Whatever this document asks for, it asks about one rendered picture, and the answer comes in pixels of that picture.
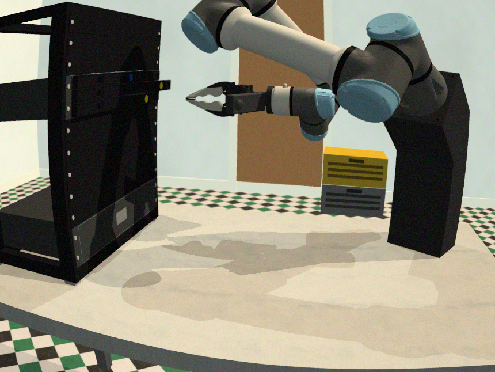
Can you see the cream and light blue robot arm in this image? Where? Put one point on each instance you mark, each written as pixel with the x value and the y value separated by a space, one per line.
pixel 394 71

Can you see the black server rack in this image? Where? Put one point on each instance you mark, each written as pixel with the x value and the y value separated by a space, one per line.
pixel 102 153

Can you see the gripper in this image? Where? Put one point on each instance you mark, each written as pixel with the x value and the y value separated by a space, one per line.
pixel 216 107

